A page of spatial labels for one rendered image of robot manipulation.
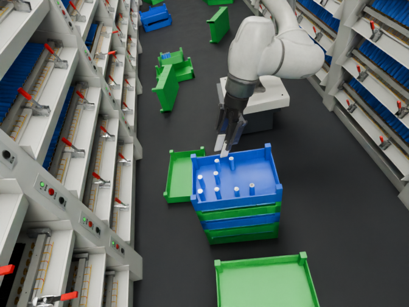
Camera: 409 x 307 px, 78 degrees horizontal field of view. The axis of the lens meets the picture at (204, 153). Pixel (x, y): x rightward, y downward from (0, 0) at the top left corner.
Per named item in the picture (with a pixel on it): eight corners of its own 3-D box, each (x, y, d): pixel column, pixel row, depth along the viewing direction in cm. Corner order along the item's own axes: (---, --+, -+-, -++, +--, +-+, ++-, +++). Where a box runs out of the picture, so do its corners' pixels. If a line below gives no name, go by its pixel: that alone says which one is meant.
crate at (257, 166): (269, 156, 99) (269, 142, 93) (281, 201, 85) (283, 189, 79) (195, 166, 102) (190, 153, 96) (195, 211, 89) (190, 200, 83)
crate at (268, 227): (268, 189, 116) (269, 179, 111) (278, 230, 103) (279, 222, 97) (205, 196, 120) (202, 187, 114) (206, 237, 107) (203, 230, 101)
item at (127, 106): (135, 83, 194) (135, 66, 184) (133, 137, 153) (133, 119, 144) (107, 80, 188) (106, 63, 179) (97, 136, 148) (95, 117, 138)
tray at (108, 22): (112, 34, 165) (112, 18, 158) (103, 84, 125) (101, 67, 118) (79, 29, 160) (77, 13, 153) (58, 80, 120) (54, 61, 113)
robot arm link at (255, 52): (233, 80, 69) (274, 84, 73) (250, 17, 60) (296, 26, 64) (221, 66, 77) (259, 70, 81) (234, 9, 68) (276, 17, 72)
